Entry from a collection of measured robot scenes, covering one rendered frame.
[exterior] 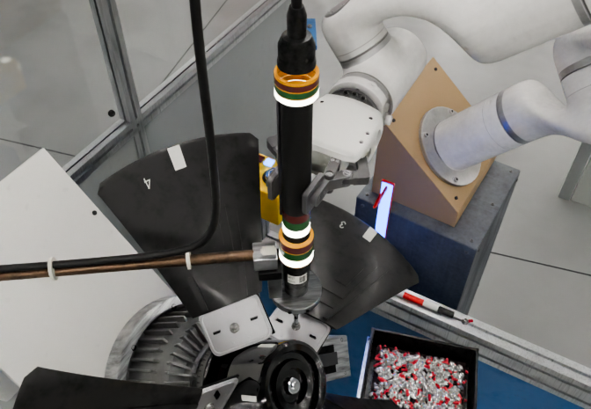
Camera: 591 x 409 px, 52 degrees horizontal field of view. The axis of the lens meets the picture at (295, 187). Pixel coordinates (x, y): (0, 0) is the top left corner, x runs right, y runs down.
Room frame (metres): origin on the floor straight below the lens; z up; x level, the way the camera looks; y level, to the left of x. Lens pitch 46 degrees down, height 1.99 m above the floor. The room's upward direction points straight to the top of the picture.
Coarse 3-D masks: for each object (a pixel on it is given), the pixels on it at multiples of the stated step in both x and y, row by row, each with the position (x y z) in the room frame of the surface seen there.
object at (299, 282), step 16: (288, 16) 0.48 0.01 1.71; (304, 16) 0.48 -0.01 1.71; (288, 32) 0.48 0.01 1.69; (304, 32) 0.48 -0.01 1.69; (288, 48) 0.47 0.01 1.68; (304, 48) 0.47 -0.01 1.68; (288, 64) 0.47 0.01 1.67; (304, 64) 0.47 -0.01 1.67; (288, 272) 0.47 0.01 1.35; (304, 272) 0.47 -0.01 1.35; (288, 288) 0.47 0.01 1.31; (304, 288) 0.47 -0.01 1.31
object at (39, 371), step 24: (24, 384) 0.28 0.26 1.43; (48, 384) 0.28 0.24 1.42; (72, 384) 0.29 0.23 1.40; (96, 384) 0.30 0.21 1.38; (120, 384) 0.31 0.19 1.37; (144, 384) 0.32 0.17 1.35; (24, 408) 0.26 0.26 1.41; (48, 408) 0.27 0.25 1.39; (72, 408) 0.28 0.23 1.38; (96, 408) 0.29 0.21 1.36; (120, 408) 0.29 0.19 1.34; (144, 408) 0.30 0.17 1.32; (168, 408) 0.32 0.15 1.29; (192, 408) 0.33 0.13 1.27
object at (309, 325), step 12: (276, 312) 0.51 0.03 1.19; (276, 324) 0.49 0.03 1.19; (288, 324) 0.49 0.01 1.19; (300, 324) 0.49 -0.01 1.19; (312, 324) 0.49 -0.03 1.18; (324, 324) 0.49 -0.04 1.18; (276, 336) 0.47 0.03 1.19; (288, 336) 0.47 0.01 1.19; (300, 336) 0.47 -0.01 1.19; (324, 336) 0.47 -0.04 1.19
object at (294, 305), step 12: (264, 264) 0.47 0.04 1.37; (276, 264) 0.47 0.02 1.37; (264, 276) 0.46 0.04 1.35; (276, 276) 0.46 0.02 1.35; (312, 276) 0.50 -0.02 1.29; (276, 288) 0.47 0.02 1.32; (312, 288) 0.48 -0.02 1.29; (276, 300) 0.46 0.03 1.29; (288, 300) 0.46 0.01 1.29; (300, 300) 0.46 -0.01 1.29; (312, 300) 0.46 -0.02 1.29; (288, 312) 0.45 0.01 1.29; (300, 312) 0.45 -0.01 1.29
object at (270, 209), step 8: (264, 160) 0.97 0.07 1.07; (264, 168) 0.95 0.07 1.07; (264, 176) 0.92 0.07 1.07; (264, 184) 0.90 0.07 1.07; (264, 192) 0.88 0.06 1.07; (264, 200) 0.88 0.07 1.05; (264, 208) 0.88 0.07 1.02; (272, 208) 0.87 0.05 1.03; (264, 216) 0.88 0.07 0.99; (272, 216) 0.87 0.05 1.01; (280, 216) 0.87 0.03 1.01
